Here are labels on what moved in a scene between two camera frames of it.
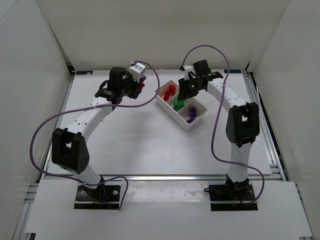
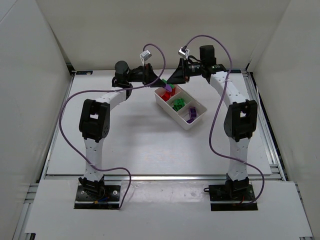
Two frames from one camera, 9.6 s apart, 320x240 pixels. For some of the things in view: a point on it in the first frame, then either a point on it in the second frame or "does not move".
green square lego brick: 178,104 does not move
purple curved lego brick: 190,121 does not move
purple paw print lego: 192,112 does not move
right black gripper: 186,90 -> 185,71
